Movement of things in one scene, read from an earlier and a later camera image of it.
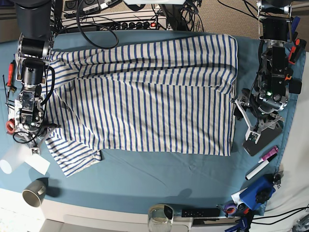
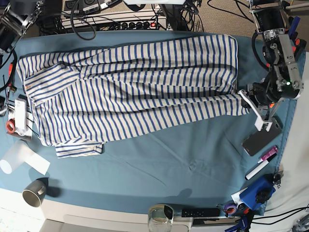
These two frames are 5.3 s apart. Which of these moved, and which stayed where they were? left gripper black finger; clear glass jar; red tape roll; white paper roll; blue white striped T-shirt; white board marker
Moved: blue white striped T-shirt; left gripper black finger
Stayed: clear glass jar; white paper roll; white board marker; red tape roll
